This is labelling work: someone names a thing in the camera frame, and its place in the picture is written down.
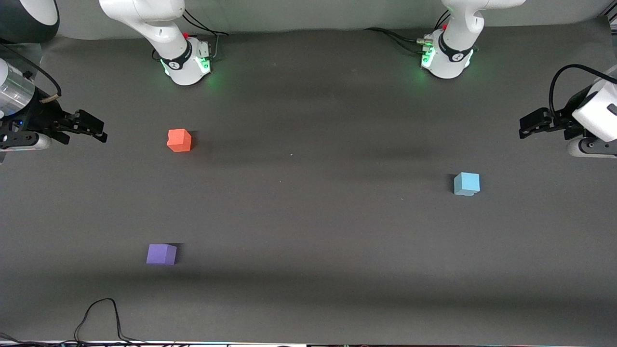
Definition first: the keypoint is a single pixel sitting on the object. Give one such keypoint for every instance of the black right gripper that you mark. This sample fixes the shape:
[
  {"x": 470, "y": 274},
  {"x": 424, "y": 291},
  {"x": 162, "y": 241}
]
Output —
[{"x": 39, "y": 117}]

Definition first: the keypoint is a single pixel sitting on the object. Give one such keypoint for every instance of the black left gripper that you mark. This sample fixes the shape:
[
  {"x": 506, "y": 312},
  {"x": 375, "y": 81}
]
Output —
[{"x": 568, "y": 118}]

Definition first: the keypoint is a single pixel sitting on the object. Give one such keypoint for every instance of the dark grey table mat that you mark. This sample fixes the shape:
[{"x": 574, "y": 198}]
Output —
[{"x": 308, "y": 231}]

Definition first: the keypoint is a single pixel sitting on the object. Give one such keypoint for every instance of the orange foam block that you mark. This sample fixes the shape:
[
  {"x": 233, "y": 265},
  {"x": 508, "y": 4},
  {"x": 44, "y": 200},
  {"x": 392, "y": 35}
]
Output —
[{"x": 179, "y": 140}]

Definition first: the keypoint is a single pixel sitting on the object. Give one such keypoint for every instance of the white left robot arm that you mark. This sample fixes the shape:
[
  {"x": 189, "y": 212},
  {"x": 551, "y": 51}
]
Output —
[{"x": 458, "y": 29}]

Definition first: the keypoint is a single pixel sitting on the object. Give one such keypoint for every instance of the purple foam block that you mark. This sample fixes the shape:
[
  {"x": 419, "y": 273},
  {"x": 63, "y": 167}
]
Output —
[{"x": 161, "y": 254}]

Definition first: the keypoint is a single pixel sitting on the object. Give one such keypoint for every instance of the light blue foam block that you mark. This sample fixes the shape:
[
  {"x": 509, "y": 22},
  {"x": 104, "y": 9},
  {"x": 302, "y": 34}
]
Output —
[{"x": 466, "y": 183}]

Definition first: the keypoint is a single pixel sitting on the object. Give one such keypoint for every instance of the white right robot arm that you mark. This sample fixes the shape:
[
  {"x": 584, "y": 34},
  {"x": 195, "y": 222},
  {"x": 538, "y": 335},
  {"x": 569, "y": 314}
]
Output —
[{"x": 159, "y": 29}]

